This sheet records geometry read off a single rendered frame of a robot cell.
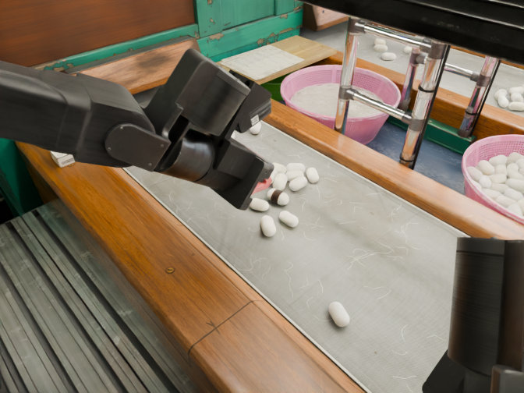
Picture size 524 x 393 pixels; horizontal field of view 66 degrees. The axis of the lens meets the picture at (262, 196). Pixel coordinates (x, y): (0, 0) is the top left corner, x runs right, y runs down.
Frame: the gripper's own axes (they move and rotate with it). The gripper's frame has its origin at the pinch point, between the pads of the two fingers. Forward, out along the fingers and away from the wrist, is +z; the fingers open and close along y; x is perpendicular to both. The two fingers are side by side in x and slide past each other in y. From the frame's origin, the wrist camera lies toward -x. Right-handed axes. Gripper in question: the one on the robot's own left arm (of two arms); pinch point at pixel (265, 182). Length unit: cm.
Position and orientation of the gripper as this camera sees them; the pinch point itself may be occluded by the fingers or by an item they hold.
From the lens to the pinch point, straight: 58.0
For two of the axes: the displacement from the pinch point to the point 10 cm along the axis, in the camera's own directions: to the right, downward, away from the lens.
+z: 5.5, 1.7, 8.1
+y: -6.7, -4.8, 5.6
